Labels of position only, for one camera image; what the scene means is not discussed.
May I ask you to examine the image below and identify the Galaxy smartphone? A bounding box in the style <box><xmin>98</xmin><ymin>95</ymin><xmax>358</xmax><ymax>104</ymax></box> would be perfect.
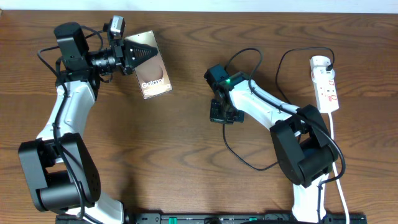
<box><xmin>126</xmin><ymin>30</ymin><xmax>173</xmax><ymax>99</ymax></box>

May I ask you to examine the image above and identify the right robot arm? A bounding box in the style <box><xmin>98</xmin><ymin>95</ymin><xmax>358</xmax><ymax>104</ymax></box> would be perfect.
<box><xmin>204</xmin><ymin>65</ymin><xmax>342</xmax><ymax>223</ymax></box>

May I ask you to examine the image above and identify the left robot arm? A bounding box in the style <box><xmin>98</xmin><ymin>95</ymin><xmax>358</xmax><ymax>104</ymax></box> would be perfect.
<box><xmin>18</xmin><ymin>16</ymin><xmax>158</xmax><ymax>223</ymax></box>

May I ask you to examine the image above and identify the white USB charger adapter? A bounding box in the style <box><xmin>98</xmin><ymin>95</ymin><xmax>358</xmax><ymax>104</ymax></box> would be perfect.
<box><xmin>310</xmin><ymin>55</ymin><xmax>335</xmax><ymax>79</ymax></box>

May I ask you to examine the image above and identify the white power strip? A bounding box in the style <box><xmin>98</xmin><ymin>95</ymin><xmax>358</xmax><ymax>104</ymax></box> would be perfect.
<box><xmin>311</xmin><ymin>67</ymin><xmax>339</xmax><ymax>113</ymax></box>

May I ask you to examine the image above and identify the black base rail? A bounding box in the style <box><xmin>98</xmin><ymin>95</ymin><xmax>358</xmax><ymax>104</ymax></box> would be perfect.
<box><xmin>55</xmin><ymin>213</ymin><xmax>368</xmax><ymax>224</ymax></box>

